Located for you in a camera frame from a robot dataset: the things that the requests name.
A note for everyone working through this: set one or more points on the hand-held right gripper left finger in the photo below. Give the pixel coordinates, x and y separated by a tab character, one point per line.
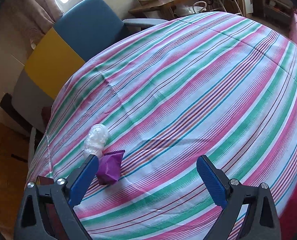
84	180

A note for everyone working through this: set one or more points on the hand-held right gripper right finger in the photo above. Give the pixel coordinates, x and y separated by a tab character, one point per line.
212	180

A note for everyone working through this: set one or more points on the purple snack packet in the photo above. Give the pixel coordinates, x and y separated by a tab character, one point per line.
111	167

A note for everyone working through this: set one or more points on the clear plastic item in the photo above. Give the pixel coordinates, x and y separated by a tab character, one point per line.
97	138

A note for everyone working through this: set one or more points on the striped tablecloth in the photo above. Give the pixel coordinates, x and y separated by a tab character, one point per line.
188	92

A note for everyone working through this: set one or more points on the grey yellow blue sofa chair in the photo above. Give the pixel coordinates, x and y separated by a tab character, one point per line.
88	27

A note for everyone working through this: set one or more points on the floral curtain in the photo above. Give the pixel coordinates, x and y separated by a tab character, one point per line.
51	5

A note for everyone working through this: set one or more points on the wooden side desk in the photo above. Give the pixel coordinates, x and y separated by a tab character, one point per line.
163	6

